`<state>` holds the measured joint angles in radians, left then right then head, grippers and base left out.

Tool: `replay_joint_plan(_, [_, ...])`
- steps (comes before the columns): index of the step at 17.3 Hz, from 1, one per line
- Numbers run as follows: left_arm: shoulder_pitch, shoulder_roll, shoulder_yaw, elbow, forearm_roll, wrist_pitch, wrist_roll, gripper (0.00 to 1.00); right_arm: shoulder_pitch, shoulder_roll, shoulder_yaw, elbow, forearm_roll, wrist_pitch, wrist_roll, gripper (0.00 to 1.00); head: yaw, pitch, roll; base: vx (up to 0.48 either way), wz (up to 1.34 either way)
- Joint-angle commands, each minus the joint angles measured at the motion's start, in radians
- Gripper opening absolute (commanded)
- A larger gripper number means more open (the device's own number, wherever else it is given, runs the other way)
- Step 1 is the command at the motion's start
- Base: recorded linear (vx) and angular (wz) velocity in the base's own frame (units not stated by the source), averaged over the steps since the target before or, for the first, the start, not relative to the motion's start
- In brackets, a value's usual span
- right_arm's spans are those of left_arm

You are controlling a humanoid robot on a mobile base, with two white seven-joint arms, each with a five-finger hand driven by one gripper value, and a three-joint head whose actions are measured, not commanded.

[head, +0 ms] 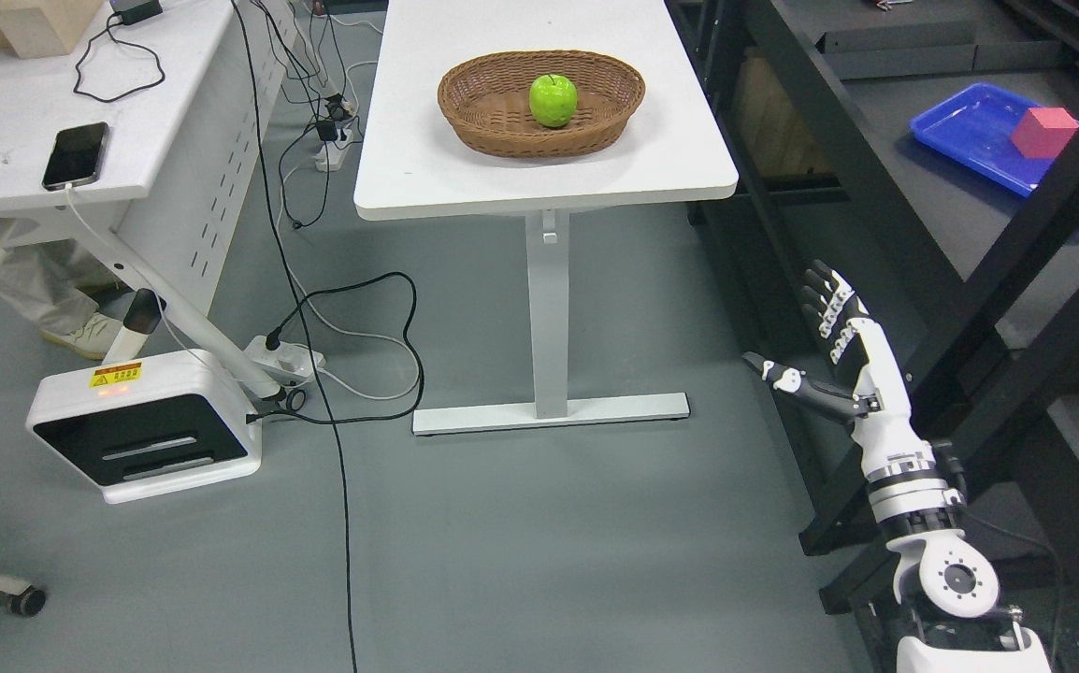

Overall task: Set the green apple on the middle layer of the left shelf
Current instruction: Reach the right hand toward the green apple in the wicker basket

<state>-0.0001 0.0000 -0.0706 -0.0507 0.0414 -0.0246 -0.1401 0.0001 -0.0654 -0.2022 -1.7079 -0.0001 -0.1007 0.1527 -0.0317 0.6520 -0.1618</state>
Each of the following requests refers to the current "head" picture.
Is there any white centre table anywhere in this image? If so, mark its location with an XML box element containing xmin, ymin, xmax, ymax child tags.
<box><xmin>354</xmin><ymin>1</ymin><xmax>738</xmax><ymax>436</ymax></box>

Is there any red cube block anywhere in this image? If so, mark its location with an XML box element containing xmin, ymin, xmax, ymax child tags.
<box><xmin>1010</xmin><ymin>107</ymin><xmax>1079</xmax><ymax>159</ymax></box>

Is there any blue plastic tray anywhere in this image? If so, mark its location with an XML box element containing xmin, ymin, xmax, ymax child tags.
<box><xmin>910</xmin><ymin>82</ymin><xmax>1054</xmax><ymax>197</ymax></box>

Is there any green apple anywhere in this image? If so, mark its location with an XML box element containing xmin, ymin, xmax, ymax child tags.
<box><xmin>528</xmin><ymin>74</ymin><xmax>579</xmax><ymax>129</ymax></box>

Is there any black smartphone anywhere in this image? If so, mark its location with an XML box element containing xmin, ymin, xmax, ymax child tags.
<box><xmin>42</xmin><ymin>121</ymin><xmax>111</xmax><ymax>192</ymax></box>

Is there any brown wicker basket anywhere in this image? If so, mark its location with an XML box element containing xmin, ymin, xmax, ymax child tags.
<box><xmin>437</xmin><ymin>50</ymin><xmax>646</xmax><ymax>157</ymax></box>

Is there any person leg and shoe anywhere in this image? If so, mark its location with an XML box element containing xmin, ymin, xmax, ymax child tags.
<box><xmin>0</xmin><ymin>217</ymin><xmax>123</xmax><ymax>361</ymax></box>

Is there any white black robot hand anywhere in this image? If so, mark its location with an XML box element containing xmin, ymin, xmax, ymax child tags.
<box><xmin>743</xmin><ymin>259</ymin><xmax>912</xmax><ymax>425</ymax></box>

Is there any white left desk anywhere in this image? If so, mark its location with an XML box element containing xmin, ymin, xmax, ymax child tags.
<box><xmin>0</xmin><ymin>1</ymin><xmax>297</xmax><ymax>399</ymax></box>

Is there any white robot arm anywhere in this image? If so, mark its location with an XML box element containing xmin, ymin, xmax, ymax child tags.
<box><xmin>852</xmin><ymin>410</ymin><xmax>1051</xmax><ymax>672</ymax></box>

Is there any white floor power strip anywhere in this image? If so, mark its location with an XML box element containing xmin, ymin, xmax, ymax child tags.
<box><xmin>243</xmin><ymin>334</ymin><xmax>325</xmax><ymax>388</ymax></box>

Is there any black power adapter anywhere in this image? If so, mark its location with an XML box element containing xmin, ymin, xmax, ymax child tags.
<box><xmin>109</xmin><ymin>0</ymin><xmax>163</xmax><ymax>25</ymax></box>

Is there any white black base unit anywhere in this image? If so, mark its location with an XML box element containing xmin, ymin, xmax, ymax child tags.
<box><xmin>25</xmin><ymin>349</ymin><xmax>262</xmax><ymax>504</ymax></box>

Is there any long black floor cable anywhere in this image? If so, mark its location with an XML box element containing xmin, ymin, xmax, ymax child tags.
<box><xmin>229</xmin><ymin>0</ymin><xmax>360</xmax><ymax>673</ymax></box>

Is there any white far power strip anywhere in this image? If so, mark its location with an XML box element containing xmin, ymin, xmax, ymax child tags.
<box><xmin>314</xmin><ymin>127</ymin><xmax>355</xmax><ymax>171</ymax></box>

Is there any wooden block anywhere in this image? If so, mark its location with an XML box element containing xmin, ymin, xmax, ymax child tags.
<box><xmin>0</xmin><ymin>1</ymin><xmax>104</xmax><ymax>59</ymax></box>

